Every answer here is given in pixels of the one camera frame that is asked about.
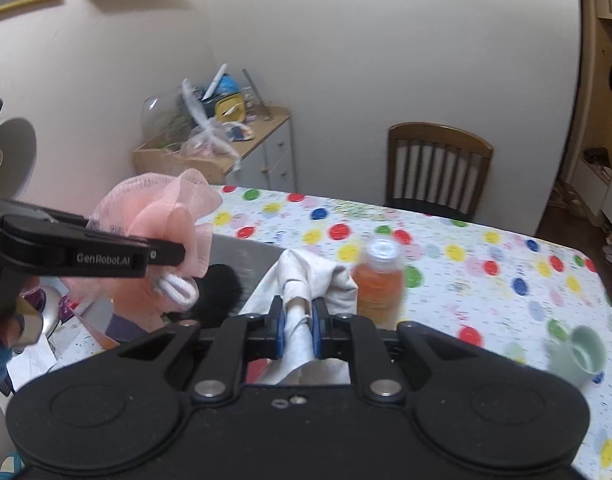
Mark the yellow and blue toy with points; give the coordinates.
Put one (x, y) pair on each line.
(228, 102)

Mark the pale green cup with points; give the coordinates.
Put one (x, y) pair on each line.
(580, 355)

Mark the knotted clear plastic bag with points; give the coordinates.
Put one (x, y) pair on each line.
(211, 140)

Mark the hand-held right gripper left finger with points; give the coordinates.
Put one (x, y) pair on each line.
(280, 332)

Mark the tea bottle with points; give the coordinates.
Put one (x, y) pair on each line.
(378, 290)

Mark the polka dot tablecloth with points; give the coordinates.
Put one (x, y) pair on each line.
(485, 300)

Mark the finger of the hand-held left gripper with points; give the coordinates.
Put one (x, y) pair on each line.
(86, 257)

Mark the wooden side cabinet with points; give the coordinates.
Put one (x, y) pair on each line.
(271, 155)

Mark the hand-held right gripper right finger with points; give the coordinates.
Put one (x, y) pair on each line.
(317, 332)

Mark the white wardrobe cabinet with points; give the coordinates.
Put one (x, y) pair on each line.
(610, 160)

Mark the white cloth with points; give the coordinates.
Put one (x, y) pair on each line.
(306, 275)

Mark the pink mesh bath pouf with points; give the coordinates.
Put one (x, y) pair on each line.
(156, 210)

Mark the brown wooden chair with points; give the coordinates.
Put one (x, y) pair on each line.
(435, 170)

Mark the black fuzzy item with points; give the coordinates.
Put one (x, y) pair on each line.
(221, 292)

